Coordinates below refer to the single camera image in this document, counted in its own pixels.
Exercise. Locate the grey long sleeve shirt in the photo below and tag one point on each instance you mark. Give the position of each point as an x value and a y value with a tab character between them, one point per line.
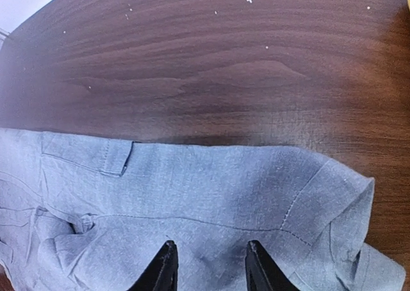
90	213

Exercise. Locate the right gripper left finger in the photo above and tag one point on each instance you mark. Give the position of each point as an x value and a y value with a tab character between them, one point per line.
162	272

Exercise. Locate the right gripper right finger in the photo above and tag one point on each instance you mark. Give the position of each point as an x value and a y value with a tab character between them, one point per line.
262	273

